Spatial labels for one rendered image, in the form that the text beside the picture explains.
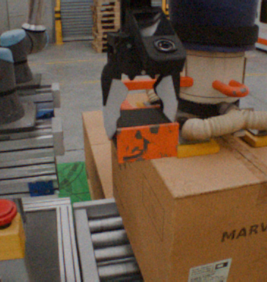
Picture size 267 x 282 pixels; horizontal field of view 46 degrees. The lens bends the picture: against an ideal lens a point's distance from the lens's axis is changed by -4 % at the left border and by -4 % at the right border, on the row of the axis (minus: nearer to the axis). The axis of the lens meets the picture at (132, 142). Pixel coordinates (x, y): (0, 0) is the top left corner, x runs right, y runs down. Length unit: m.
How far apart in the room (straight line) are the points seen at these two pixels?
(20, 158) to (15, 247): 0.49
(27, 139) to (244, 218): 0.71
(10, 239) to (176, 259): 0.33
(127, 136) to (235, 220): 0.32
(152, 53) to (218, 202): 0.35
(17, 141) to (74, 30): 9.71
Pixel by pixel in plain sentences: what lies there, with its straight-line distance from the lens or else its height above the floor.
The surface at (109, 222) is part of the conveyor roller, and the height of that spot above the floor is 0.54.
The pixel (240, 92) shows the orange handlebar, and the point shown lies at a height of 1.22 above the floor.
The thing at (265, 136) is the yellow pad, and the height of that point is 1.11.
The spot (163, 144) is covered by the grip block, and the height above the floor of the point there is 1.21.
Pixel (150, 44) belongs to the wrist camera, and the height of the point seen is 1.35.
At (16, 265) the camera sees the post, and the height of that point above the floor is 0.91.
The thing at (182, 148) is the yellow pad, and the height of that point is 1.10.
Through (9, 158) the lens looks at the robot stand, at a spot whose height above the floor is 0.91.
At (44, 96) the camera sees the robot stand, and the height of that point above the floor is 0.97.
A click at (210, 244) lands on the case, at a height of 0.95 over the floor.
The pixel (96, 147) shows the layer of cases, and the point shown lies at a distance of 1.95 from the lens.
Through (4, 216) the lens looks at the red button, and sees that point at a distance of 0.64.
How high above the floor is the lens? 1.41
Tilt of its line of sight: 26 degrees down
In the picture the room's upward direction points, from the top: straight up
